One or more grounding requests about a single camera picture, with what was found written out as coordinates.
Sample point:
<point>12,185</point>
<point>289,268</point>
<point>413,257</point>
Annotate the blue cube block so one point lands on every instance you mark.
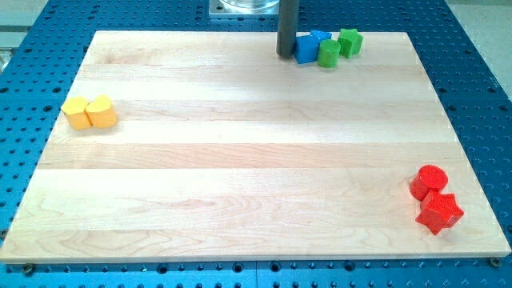
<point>306,49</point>

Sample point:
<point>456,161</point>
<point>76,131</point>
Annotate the yellow heart block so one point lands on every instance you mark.
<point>101,112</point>

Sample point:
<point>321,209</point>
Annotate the green cylinder block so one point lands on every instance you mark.
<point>328,53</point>

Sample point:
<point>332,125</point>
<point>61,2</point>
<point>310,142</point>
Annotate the blue pentagon block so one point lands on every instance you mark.
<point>320,36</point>

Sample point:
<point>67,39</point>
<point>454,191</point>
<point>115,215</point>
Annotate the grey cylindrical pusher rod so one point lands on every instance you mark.
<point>287,27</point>

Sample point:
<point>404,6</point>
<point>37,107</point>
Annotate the green star block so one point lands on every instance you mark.
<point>350,41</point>

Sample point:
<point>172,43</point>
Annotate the red cylinder block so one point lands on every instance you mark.
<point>429,177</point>

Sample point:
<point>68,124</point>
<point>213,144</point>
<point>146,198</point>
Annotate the yellow pentagon block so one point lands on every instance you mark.
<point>74,110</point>

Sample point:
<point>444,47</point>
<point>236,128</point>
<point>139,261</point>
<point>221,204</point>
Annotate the red star block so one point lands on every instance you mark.
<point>439,211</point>

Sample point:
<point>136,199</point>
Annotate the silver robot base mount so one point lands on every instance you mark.
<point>242,7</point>

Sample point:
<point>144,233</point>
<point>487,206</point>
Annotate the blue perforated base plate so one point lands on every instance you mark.
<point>43,68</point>

